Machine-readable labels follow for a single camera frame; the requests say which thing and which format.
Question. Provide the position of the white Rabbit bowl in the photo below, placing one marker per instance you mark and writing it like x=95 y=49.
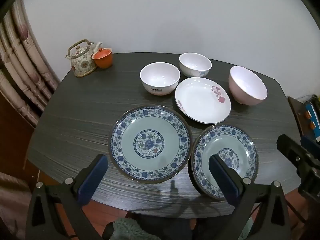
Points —
x=160 y=78

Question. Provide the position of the floral ceramic teapot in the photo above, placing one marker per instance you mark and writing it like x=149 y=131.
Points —
x=80 y=57

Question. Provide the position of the beige patterned curtain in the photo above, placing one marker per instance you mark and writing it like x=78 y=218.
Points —
x=27 y=81

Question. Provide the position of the white bowl blue print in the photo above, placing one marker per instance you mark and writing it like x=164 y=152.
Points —
x=194 y=65

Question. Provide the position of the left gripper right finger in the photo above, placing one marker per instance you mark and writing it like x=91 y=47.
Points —
x=272 y=220

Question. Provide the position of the small blue floral plate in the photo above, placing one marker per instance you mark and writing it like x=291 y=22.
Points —
x=233 y=146

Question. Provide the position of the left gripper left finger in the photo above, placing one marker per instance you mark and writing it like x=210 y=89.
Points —
x=43 y=219

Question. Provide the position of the large blue floral plate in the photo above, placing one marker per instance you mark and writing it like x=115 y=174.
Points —
x=150 y=144

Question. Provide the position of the white plate pink flowers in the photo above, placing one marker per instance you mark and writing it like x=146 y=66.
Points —
x=203 y=100

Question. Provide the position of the pink bowl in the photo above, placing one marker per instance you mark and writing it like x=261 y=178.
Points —
x=246 y=87

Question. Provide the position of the blue box orange labels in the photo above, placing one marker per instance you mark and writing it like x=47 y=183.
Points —
x=314 y=121

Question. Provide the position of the dark side shelf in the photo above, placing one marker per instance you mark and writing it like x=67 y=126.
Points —
x=303 y=123

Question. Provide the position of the orange lidded teacup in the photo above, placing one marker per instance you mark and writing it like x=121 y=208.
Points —
x=103 y=58

